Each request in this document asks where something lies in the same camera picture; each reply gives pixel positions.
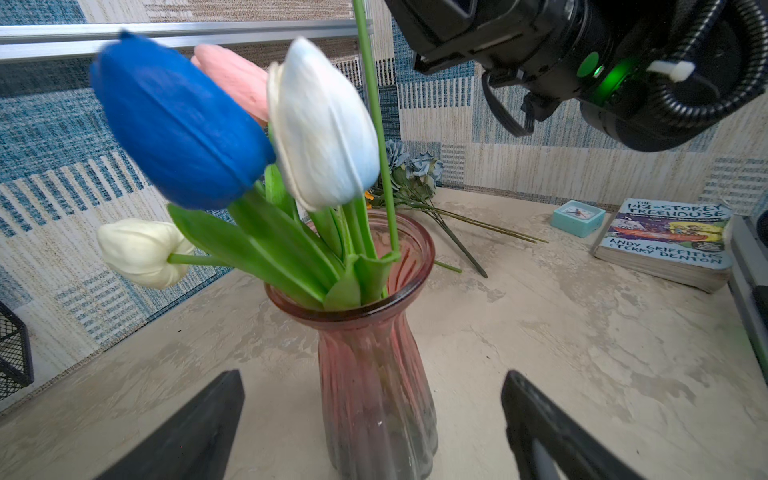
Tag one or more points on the pale blue-white artificial tulip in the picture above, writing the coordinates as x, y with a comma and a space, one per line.
326, 143

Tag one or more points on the blue artificial tulip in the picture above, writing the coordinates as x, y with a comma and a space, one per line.
200, 149

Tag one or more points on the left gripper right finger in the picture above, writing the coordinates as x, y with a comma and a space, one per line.
547, 443

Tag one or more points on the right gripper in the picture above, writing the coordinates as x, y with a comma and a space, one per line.
532, 36

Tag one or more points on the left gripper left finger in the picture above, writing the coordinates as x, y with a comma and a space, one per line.
195, 442

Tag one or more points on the small teal box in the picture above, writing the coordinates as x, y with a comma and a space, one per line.
577, 218

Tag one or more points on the pink ribbed glass vase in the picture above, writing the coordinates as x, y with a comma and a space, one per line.
378, 411

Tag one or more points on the black wire shelf rack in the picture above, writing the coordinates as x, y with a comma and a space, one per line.
16, 357

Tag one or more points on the pink artificial tulip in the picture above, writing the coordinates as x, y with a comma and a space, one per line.
242, 80

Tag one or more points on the white artificial tulip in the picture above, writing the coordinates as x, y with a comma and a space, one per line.
157, 255

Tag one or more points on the colourful paperback book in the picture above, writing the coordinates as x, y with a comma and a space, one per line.
685, 243

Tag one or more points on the blue rose orange flower bouquet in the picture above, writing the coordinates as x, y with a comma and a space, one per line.
414, 182

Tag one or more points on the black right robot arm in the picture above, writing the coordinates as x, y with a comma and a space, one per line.
652, 75

